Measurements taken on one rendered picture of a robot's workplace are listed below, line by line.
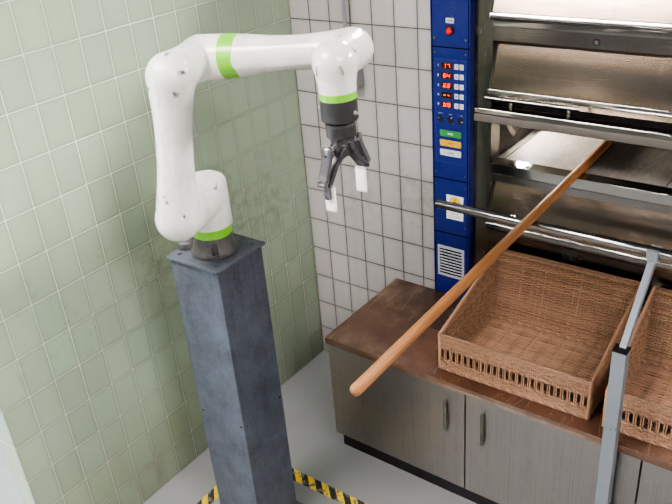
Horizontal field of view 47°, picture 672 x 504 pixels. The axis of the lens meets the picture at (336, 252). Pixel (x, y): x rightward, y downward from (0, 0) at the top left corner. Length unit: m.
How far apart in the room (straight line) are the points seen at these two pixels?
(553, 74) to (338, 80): 1.08
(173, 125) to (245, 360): 0.85
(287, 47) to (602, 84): 1.12
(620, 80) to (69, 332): 1.98
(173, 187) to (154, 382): 1.19
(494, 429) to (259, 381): 0.83
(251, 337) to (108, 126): 0.84
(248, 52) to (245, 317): 0.84
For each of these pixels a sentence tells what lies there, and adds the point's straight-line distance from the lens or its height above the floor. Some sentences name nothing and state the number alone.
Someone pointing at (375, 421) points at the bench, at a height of 0.25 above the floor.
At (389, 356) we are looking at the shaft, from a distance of 1.84.
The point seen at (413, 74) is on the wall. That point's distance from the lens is 2.98.
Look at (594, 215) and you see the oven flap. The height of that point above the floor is 1.05.
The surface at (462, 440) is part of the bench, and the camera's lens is 2.91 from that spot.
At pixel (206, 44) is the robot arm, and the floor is 1.84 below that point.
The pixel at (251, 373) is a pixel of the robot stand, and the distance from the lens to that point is 2.55.
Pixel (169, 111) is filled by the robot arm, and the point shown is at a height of 1.71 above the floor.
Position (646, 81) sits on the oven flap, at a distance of 2.64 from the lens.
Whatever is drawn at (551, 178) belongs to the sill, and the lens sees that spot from 2.85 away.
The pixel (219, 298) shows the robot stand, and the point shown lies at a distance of 2.33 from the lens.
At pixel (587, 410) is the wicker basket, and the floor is 0.62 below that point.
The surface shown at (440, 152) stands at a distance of 2.99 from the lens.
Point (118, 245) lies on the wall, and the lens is 2.79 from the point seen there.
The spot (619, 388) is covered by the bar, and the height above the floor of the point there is 0.83.
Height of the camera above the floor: 2.29
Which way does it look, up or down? 28 degrees down
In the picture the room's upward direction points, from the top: 5 degrees counter-clockwise
